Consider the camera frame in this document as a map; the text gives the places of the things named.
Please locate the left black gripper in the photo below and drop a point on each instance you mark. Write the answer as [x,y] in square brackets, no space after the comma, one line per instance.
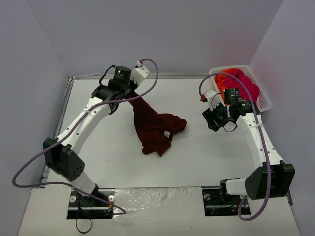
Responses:
[129,91]

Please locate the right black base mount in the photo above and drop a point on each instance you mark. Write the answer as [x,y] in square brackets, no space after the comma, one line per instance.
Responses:
[216,205]

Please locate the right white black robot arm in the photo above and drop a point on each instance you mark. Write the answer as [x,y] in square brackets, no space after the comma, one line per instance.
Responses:
[271,174]

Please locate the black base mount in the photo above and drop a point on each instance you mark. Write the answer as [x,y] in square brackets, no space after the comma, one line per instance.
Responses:
[84,207]
[216,205]

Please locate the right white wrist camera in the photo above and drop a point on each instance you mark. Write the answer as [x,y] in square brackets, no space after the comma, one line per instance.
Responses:
[212,98]

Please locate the orange t shirt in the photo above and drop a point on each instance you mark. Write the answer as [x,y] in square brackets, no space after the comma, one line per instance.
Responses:
[220,78]

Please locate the maroon t shirt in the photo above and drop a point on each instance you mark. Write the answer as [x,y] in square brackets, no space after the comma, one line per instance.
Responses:
[155,130]

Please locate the white plastic basket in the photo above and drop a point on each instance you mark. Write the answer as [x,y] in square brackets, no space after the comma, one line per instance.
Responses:
[264,103]

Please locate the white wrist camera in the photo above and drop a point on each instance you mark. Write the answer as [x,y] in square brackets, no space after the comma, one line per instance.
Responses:
[212,98]
[139,74]

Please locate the pink t shirt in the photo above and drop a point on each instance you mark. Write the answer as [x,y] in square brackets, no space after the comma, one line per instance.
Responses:
[252,88]

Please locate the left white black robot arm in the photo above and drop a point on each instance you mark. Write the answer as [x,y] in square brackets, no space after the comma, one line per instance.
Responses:
[63,155]

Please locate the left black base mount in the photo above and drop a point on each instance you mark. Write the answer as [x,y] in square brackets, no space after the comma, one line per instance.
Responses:
[84,207]

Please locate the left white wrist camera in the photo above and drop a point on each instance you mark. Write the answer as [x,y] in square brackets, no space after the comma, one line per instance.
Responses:
[139,74]

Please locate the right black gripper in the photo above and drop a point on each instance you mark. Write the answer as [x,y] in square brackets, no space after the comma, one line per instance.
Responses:
[213,117]

